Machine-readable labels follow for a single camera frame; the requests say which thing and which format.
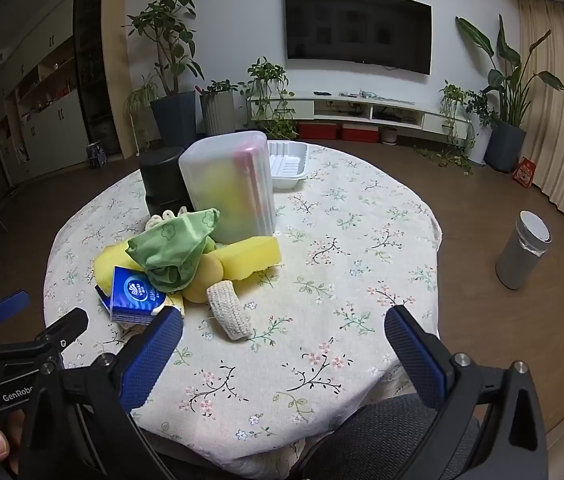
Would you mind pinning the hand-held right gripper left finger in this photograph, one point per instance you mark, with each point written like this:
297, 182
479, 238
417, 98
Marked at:
154, 355

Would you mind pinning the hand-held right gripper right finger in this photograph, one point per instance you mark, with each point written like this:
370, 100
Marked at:
412, 355

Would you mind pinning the cream knitted cloth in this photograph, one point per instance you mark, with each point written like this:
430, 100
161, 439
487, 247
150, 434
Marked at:
154, 222
229, 312

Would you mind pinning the tan round sponge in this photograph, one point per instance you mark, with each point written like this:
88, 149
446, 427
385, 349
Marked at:
207, 275

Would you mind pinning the green cloth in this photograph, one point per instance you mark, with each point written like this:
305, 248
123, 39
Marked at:
167, 245

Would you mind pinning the yellow rectangular sponge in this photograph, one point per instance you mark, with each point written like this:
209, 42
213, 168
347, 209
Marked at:
252, 257

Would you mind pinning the white plastic tray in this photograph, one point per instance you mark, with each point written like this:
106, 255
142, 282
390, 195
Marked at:
287, 160

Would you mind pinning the person's grey trousered leg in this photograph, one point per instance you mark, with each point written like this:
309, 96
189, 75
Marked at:
377, 435

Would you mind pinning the grey cylindrical trash can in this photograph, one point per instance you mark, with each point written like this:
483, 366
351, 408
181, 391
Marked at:
519, 255

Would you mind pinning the small blue cart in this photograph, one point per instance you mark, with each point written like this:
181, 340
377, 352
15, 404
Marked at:
96, 155

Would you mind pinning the translucent plastic lidded container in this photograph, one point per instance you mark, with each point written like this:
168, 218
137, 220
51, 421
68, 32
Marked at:
212, 185

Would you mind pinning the red paper bag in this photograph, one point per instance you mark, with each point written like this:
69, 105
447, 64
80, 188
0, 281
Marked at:
524, 174

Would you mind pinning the small white plant pot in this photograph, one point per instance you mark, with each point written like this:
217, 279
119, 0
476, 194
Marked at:
389, 135

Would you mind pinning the dark grey plant pot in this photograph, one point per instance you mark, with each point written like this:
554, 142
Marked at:
506, 147

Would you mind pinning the red storage box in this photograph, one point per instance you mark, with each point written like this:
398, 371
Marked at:
359, 133
318, 130

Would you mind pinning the thin-leaved spider plant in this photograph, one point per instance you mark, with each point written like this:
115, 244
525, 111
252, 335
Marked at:
142, 95

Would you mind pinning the white ribbed plant pot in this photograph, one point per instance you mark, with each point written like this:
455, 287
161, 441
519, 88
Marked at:
218, 112

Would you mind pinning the dark display shelf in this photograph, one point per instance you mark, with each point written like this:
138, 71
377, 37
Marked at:
92, 60

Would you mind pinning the trailing vine plant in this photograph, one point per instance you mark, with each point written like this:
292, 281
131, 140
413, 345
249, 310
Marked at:
454, 97

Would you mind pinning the white television cabinet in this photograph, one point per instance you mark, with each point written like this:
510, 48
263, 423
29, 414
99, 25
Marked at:
302, 107

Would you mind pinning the small plant in ribbed pot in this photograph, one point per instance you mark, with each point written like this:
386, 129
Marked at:
219, 86

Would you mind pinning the large broad-leaf plant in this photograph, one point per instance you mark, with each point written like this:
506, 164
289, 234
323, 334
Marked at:
509, 85

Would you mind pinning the trailing pothos plant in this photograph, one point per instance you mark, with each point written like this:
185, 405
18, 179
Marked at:
267, 77

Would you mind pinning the tall leafy tree plant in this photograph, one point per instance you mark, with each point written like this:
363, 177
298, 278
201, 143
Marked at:
167, 35

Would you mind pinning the white wall cabinet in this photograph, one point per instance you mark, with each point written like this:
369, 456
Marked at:
57, 130

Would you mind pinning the wall-mounted television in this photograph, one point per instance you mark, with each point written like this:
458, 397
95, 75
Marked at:
357, 25

